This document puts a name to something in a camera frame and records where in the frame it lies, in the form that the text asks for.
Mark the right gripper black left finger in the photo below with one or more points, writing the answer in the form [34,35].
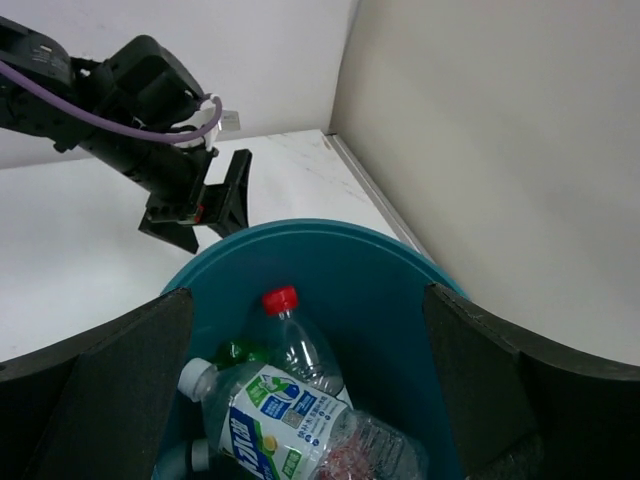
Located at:
[95,405]

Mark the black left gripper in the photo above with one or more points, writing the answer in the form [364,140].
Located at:
[174,176]

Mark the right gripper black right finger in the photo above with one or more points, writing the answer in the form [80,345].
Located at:
[522,406]

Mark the green plastic bottle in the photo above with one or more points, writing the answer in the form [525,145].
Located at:
[239,351]

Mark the red label water bottle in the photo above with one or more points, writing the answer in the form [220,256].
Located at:
[294,344]

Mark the clear white cap bottle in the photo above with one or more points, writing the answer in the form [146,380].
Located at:
[276,427]

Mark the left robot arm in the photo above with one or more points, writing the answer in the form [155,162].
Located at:
[142,113]

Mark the teal plastic bin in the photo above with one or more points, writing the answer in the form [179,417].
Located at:
[362,289]

